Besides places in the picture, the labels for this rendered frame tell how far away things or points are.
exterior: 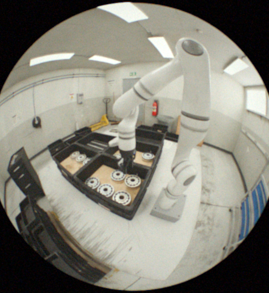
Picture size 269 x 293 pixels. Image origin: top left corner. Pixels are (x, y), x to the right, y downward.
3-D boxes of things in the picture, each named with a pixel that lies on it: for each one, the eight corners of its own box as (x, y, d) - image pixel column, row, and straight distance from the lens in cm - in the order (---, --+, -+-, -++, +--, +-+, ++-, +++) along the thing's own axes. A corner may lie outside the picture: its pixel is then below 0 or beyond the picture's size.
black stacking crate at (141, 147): (158, 157, 91) (161, 146, 85) (149, 180, 69) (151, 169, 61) (121, 147, 102) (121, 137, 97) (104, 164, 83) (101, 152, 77)
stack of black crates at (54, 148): (65, 154, 260) (60, 138, 243) (70, 158, 235) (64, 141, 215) (54, 162, 255) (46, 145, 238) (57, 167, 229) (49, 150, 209)
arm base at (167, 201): (174, 199, 66) (184, 183, 53) (170, 211, 62) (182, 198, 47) (161, 195, 65) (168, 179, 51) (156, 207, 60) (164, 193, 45)
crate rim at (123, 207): (151, 171, 62) (152, 168, 60) (131, 212, 46) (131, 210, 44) (101, 155, 77) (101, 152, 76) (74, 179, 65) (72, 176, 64)
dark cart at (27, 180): (47, 195, 214) (21, 157, 172) (35, 205, 228) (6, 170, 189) (41, 179, 262) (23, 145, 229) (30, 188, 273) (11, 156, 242)
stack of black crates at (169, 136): (178, 153, 234) (183, 136, 215) (176, 160, 209) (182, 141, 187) (163, 148, 237) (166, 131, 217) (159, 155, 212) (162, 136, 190)
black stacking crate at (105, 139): (121, 147, 102) (120, 137, 97) (103, 164, 83) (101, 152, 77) (94, 140, 126) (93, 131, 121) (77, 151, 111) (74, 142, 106)
